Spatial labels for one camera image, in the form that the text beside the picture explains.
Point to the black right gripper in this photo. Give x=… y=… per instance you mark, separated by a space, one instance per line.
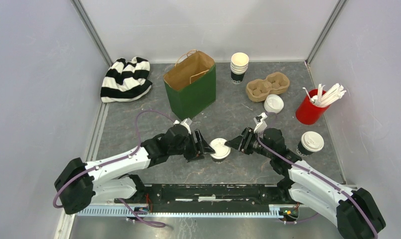
x=247 y=134

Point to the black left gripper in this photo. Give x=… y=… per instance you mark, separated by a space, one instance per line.
x=203 y=147

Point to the single paper coffee cup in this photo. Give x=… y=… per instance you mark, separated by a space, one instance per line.
x=302 y=150

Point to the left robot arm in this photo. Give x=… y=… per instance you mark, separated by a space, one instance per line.
x=82 y=183

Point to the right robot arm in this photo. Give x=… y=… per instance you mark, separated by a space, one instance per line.
x=353 y=212

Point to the brown cardboard cup carrier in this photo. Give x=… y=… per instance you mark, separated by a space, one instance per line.
x=275 y=83

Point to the green brown paper bag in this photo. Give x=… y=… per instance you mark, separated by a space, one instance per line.
x=191 y=84

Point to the red cup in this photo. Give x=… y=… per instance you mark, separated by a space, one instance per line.
x=307 y=113

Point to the stack of paper cups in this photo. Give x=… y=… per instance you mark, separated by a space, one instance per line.
x=239 y=65

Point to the black white striped cloth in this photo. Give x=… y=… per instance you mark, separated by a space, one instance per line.
x=126 y=81

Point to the white wrapped straws bundle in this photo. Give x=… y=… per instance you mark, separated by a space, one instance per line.
x=322 y=99

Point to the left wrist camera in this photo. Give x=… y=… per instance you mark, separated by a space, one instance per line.
x=186 y=123

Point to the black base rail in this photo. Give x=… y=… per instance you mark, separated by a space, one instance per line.
x=208 y=198

